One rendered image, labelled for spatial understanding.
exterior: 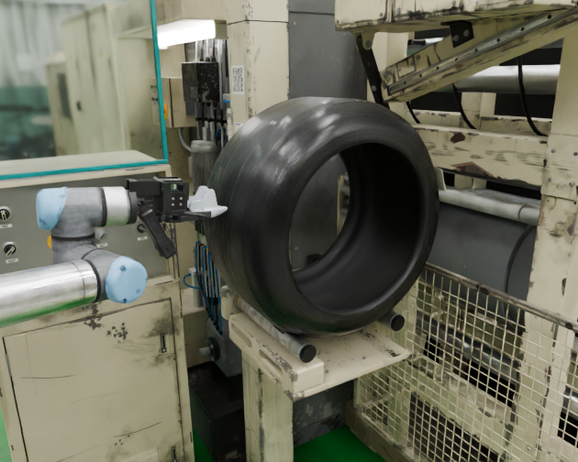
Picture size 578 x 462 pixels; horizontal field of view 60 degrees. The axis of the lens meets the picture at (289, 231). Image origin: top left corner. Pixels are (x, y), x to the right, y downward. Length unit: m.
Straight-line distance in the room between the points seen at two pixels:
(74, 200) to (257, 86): 0.63
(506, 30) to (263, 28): 0.59
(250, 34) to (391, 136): 0.47
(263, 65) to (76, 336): 0.95
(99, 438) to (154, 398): 0.20
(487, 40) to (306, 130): 0.48
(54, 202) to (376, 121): 0.66
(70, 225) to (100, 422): 0.95
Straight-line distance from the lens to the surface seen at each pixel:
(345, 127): 1.08
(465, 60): 1.33
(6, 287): 0.81
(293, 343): 1.22
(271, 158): 1.03
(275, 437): 1.82
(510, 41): 1.26
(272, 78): 1.41
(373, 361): 1.37
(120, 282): 0.86
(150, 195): 1.02
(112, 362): 1.70
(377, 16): 1.36
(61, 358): 1.66
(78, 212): 0.97
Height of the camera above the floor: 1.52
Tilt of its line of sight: 17 degrees down
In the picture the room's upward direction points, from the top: 1 degrees counter-clockwise
